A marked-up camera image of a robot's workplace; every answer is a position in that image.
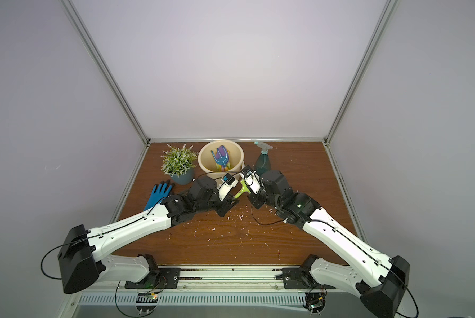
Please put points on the teal spray bottle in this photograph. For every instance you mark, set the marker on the teal spray bottle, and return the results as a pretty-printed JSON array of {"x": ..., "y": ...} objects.
[{"x": 263, "y": 163}]

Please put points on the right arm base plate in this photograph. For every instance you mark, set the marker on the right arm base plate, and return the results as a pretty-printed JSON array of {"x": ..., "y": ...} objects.
[{"x": 297, "y": 279}]

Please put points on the blue gardening glove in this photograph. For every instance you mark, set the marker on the blue gardening glove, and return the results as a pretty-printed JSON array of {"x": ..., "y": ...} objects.
[{"x": 158, "y": 193}]

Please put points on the aluminium front rail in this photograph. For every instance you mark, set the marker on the aluminium front rail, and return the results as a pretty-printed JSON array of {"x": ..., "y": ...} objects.
[{"x": 229, "y": 278}]

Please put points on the green rake wooden handle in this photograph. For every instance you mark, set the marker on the green rake wooden handle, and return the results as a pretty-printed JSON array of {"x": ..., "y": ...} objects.
[{"x": 244, "y": 189}]

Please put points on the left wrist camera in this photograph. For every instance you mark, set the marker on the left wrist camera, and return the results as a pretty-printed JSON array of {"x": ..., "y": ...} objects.
[{"x": 228, "y": 182}]

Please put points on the cream plastic bucket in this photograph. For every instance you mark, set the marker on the cream plastic bucket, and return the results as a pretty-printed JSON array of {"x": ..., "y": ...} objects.
[{"x": 208, "y": 165}]

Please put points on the purple trowel pink handle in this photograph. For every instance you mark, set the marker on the purple trowel pink handle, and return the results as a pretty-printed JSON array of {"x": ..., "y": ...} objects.
[{"x": 223, "y": 157}]

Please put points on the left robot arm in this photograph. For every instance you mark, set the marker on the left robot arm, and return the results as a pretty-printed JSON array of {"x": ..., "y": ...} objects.
[{"x": 86, "y": 256}]

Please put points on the artificial green potted plant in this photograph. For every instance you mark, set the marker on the artificial green potted plant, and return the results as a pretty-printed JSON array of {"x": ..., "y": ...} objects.
[{"x": 179, "y": 163}]

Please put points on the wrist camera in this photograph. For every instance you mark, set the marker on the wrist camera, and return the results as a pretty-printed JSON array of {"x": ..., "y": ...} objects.
[
  {"x": 228, "y": 182},
  {"x": 251, "y": 180}
]

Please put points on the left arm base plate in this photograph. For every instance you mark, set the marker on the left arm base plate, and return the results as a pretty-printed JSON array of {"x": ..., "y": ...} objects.
[{"x": 163, "y": 278}]

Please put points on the blue rake yellow handle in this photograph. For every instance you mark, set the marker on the blue rake yellow handle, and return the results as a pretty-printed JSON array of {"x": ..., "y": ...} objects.
[{"x": 214, "y": 154}]

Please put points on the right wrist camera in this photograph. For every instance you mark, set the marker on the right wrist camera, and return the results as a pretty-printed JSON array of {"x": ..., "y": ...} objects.
[{"x": 251, "y": 180}]

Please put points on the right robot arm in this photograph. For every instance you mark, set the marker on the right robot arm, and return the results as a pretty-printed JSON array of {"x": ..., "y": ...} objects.
[{"x": 378, "y": 280}]

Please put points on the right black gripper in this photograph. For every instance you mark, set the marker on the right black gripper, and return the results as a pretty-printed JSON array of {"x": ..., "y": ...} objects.
[{"x": 255, "y": 199}]

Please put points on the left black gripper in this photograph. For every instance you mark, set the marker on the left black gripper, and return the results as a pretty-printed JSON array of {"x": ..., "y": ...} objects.
[{"x": 224, "y": 205}]

